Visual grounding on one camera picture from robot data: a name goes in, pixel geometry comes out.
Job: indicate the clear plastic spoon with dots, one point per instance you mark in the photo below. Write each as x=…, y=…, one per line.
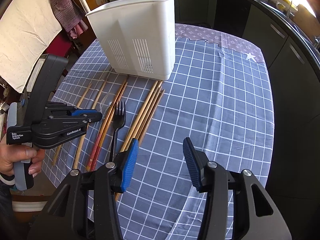
x=105, y=103

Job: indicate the bamboo chopstick three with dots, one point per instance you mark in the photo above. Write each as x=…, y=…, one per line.
x=147, y=119

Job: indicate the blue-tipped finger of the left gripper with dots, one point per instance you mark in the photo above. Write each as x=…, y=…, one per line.
x=90, y=115

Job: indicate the checkered hanging apron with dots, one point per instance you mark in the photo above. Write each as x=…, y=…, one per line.
x=70, y=16

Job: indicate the bamboo chopstick four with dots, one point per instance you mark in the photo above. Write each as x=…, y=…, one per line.
x=151, y=115

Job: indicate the dark green kitchen cabinets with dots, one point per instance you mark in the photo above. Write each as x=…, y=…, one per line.
x=293, y=72

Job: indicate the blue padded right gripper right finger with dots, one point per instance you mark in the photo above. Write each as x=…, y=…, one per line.
x=197, y=164

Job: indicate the person's left hand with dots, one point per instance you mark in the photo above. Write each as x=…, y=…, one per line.
x=11, y=154

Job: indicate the bamboo chopstick two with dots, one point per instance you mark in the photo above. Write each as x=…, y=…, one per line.
x=133, y=136

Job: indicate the blue grid tablecloth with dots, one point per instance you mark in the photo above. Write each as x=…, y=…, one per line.
x=218, y=95

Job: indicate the bamboo chopstick one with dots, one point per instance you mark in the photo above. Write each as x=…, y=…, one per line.
x=138, y=117

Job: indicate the black plastic fork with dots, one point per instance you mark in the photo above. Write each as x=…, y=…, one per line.
x=119, y=119

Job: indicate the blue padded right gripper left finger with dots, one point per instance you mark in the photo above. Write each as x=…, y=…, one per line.
x=125, y=165

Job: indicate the white plastic utensil holder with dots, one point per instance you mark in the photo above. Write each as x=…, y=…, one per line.
x=137, y=36

